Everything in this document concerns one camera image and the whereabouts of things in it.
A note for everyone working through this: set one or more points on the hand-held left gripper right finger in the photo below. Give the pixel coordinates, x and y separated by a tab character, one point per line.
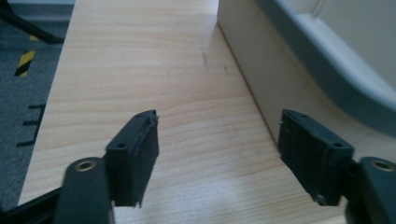
311	155

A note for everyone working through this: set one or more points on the black stand leg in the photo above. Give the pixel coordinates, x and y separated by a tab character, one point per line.
28	26

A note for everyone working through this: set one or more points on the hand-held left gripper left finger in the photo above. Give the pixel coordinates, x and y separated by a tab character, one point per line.
134	161

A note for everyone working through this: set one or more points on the grey plastic basin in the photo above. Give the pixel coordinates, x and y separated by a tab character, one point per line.
330	65

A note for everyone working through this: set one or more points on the yellow black floor tape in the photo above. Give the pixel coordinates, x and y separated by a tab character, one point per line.
25	62

